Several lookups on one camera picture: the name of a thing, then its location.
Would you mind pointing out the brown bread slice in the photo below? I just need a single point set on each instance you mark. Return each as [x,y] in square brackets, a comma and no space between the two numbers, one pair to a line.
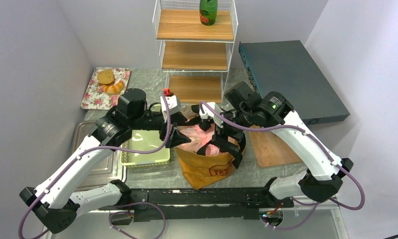
[106,77]

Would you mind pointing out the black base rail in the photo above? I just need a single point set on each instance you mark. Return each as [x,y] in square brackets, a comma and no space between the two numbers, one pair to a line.
[211,203]

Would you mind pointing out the white wire wooden shelf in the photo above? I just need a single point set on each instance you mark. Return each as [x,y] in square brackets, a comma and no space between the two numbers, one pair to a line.
[194,58]

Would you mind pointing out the wooden board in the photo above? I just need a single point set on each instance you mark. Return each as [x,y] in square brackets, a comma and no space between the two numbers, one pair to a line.
[271,151]

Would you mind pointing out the croissant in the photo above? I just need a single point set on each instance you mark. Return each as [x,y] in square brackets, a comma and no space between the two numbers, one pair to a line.
[113,89]

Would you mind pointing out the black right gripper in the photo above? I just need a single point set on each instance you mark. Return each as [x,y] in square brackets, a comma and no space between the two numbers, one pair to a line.
[225,136]

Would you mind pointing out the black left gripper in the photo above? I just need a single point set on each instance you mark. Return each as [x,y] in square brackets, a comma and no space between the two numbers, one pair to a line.
[167,132]

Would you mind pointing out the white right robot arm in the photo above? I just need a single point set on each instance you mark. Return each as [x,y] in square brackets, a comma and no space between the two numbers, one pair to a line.
[323,177]

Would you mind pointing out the green glass bottle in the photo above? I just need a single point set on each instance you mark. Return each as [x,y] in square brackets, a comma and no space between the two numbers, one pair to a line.
[208,11]

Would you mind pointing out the grey metal equipment box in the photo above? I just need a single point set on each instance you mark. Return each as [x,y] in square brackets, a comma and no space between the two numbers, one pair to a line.
[287,67]

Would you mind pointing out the brown paper grocery bag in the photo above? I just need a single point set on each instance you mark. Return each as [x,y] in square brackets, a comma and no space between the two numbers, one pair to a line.
[205,167]

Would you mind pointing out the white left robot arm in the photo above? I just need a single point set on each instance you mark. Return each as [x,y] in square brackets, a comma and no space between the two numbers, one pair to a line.
[57,203]

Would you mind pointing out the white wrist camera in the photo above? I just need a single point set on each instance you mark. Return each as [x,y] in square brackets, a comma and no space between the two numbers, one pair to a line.
[170,103]
[211,111]

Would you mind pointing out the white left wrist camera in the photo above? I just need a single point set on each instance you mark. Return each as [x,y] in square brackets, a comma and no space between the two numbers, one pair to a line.
[170,103]

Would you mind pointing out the pink plastic bag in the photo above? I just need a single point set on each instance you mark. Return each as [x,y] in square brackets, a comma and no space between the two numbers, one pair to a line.
[197,136]

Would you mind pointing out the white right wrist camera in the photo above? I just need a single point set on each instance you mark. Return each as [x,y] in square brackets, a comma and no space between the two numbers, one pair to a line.
[211,111]

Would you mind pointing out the floral tray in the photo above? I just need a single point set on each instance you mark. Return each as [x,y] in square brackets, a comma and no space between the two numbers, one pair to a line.
[95,99]

